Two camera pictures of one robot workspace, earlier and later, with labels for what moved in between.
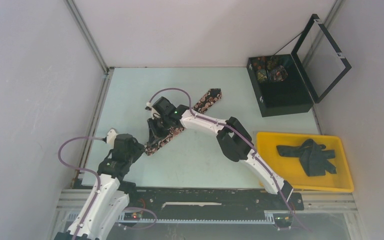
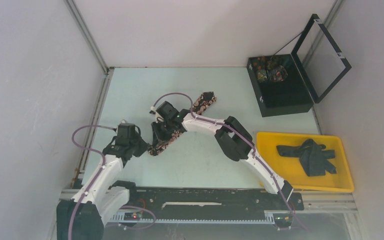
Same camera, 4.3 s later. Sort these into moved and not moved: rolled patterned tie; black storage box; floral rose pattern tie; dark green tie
Moved: floral rose pattern tie
Not moved: dark green tie; black storage box; rolled patterned tie
